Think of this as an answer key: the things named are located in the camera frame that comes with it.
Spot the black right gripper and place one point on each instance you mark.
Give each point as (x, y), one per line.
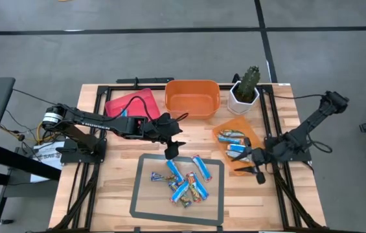
(259, 157)

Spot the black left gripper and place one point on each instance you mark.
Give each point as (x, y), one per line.
(164, 132)

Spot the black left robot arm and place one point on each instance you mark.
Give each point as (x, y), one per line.
(85, 121)

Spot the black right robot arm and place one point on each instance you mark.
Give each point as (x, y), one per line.
(309, 123)

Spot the green and red granola bar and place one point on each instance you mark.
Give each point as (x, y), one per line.
(194, 187)

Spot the shallow translucent orange tray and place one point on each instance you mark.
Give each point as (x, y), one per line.
(234, 124)

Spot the deep orange plastic bin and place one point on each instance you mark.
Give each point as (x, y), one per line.
(192, 100)

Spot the pink plastic bin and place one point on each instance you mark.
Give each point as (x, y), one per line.
(118, 108)

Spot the black bar device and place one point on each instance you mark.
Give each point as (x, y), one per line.
(150, 80)

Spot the white hexagonal plant pot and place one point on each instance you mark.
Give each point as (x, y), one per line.
(234, 105)

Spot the clear mat with black border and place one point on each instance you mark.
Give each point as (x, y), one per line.
(208, 207)

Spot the green cactus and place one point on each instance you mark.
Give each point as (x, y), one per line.
(249, 82)

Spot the white paper box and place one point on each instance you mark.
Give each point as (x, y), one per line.
(45, 161)

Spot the black aluminium table frame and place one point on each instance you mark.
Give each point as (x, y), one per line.
(121, 87)

